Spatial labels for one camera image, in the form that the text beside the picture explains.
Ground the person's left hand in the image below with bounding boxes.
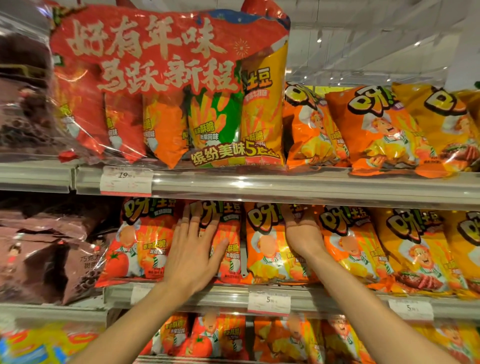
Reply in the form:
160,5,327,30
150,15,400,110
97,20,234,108
161,213,230,299

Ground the metal store shelving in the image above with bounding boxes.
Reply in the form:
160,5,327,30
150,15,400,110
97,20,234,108
0,159,480,364

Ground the yellow chef snack bag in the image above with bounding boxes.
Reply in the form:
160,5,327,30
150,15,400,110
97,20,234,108
369,208,464,297
442,210,480,299

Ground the large red multipack snack bag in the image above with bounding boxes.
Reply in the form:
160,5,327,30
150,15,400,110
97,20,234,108
49,0,292,170

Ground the white price tag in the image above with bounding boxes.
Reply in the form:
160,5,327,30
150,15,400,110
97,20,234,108
247,290,292,317
388,298,435,322
130,284,153,306
100,166,154,198

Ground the orange potato stick bag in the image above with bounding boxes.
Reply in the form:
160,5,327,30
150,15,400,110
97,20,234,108
315,205,397,292
240,202,320,286

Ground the person's right hand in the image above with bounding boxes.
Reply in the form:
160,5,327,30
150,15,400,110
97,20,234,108
281,204,328,263

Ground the person's right forearm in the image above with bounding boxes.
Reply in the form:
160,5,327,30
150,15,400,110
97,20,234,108
299,249,460,364

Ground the row of orange snack bags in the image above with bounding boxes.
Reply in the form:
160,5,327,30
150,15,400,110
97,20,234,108
281,81,432,177
253,314,376,364

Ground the row of red tomato chip bags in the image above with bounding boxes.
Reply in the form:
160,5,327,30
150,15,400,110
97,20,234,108
138,311,250,361

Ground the person's left forearm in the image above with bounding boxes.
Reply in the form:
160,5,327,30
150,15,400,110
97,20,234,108
69,283,200,364

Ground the yellow background board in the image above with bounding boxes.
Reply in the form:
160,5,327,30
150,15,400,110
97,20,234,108
311,85,352,95

